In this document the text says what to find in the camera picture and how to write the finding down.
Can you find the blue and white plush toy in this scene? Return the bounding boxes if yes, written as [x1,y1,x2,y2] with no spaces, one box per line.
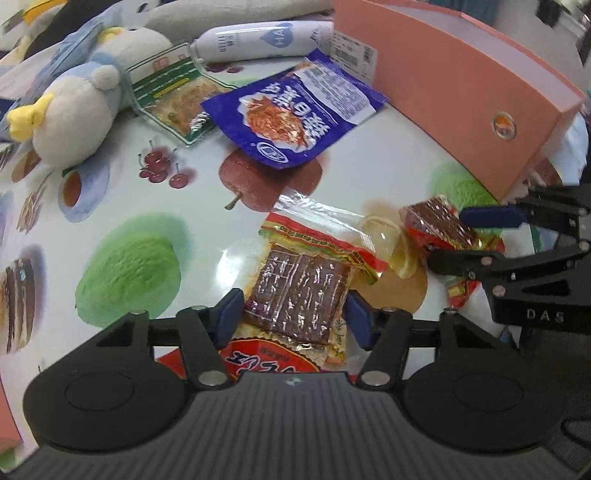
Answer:
[0,25,174,168]

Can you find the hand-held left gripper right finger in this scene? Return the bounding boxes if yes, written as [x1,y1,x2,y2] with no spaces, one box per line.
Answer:
[344,293,502,387]

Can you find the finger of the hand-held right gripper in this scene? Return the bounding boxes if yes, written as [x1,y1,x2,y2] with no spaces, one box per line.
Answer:
[459,185,591,237]
[427,240,591,283]

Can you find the blue snack packet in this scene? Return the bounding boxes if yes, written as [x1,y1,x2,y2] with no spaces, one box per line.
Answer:
[202,48,389,171]

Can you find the pink cardboard box lid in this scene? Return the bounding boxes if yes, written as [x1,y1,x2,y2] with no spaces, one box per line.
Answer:
[0,378,25,455]

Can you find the crumpled red snack packet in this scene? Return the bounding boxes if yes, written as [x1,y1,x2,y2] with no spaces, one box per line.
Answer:
[154,339,324,382]

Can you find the green snack packet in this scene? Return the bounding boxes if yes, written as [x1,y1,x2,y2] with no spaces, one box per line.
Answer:
[126,42,236,147]

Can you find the white tube with blue heart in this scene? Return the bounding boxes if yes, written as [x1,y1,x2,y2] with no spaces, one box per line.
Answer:
[191,19,335,64]

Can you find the pink cardboard box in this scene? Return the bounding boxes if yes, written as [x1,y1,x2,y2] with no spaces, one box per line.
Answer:
[330,0,586,200]

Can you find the clear red-banded tofu packet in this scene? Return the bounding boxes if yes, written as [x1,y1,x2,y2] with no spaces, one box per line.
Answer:
[242,187,391,365]

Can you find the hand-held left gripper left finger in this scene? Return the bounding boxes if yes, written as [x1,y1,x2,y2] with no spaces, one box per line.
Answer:
[95,288,245,391]

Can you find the small red tofu snack packet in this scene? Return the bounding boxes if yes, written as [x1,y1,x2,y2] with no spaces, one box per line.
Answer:
[399,195,497,253]

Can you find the fruit printed sheet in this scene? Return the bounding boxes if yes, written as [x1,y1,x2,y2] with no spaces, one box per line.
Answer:
[0,18,591,462]

